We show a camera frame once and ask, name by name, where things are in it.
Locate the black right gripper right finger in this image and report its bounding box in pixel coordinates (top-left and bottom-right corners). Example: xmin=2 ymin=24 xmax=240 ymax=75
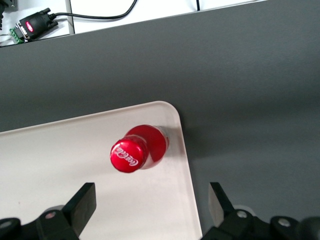
xmin=202 ymin=181 xmax=271 ymax=240

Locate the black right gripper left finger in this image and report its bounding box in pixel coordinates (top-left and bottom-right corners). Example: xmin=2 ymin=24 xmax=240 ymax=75
xmin=36 ymin=182 xmax=98 ymax=240

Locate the red coke bottle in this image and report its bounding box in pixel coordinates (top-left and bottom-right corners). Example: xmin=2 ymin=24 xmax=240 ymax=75
xmin=109 ymin=123 xmax=171 ymax=174

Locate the beige plastic tray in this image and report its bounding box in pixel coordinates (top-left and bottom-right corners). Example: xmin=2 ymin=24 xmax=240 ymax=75
xmin=0 ymin=100 xmax=204 ymax=240

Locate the green terminal block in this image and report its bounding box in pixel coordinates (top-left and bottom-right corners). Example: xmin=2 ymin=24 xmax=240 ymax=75
xmin=9 ymin=26 xmax=29 ymax=45

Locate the black serial connector red label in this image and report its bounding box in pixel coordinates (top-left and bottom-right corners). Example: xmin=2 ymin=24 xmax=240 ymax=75
xmin=15 ymin=8 xmax=60 ymax=41

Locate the black connector cable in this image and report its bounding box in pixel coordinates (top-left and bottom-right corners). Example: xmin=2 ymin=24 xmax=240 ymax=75
xmin=53 ymin=0 xmax=139 ymax=20

